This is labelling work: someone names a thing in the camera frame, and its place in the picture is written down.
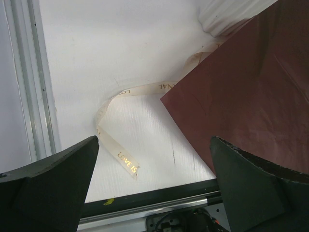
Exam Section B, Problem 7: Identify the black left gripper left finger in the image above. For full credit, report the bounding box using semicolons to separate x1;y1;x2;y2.
0;136;99;232

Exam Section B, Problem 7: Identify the cream printed ribbon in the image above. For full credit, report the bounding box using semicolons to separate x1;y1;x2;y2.
95;41;224;180

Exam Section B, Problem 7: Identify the dark red wrapping paper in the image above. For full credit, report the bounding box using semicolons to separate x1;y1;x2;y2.
161;0;309;174

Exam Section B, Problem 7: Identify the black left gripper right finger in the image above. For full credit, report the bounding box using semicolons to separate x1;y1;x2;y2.
210;137;309;232

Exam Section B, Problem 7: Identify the left aluminium frame post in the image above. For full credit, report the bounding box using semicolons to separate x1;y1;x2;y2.
3;0;61;162

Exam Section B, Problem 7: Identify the aluminium front rail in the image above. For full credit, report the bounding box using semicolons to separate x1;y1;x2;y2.
77;190;225;232

